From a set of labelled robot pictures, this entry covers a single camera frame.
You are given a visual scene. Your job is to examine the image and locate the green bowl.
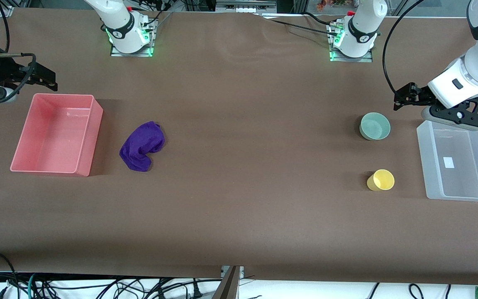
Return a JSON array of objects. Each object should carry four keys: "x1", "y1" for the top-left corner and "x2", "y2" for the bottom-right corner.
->
[{"x1": 359, "y1": 112, "x2": 391, "y2": 141}]

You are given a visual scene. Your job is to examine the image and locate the pink plastic bin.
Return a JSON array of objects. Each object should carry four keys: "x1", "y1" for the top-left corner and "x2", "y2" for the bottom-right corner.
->
[{"x1": 10, "y1": 93, "x2": 104, "y2": 177}]

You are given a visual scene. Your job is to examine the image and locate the yellow cup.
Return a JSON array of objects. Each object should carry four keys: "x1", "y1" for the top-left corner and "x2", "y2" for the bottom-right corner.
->
[{"x1": 366, "y1": 169, "x2": 395, "y2": 192}]

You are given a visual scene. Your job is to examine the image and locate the long black table cable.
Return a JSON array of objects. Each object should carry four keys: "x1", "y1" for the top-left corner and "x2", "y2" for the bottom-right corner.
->
[{"x1": 252, "y1": 14, "x2": 340, "y2": 37}]

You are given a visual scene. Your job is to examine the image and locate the purple cloth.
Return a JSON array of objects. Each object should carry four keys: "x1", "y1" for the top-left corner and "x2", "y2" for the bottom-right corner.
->
[{"x1": 119, "y1": 121, "x2": 166, "y2": 172}]

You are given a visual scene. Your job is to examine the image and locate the white power strip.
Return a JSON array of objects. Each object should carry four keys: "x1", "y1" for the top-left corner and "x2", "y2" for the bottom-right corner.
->
[{"x1": 216, "y1": 0, "x2": 278, "y2": 14}]

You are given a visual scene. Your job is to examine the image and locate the orange background object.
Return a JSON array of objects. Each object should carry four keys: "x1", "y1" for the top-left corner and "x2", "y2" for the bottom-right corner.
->
[{"x1": 316, "y1": 0, "x2": 349, "y2": 11}]

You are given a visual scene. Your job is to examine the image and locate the clear plastic bin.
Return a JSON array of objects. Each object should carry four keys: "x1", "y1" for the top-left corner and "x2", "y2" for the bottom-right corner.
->
[{"x1": 416, "y1": 120, "x2": 478, "y2": 203}]

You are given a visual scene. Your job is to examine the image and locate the short black table cable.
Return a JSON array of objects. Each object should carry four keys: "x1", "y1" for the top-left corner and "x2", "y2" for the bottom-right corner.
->
[{"x1": 303, "y1": 12, "x2": 343, "y2": 26}]

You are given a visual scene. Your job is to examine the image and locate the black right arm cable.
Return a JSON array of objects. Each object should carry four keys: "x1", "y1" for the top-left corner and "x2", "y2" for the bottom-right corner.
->
[{"x1": 0, "y1": 0, "x2": 37, "y2": 104}]

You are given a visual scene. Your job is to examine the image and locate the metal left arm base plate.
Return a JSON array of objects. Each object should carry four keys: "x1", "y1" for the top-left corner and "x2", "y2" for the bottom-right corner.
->
[{"x1": 329, "y1": 23, "x2": 374, "y2": 63}]

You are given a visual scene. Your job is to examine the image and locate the tangled black floor cables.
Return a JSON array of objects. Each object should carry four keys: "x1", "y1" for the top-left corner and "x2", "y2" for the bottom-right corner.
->
[{"x1": 36, "y1": 277, "x2": 223, "y2": 299}]

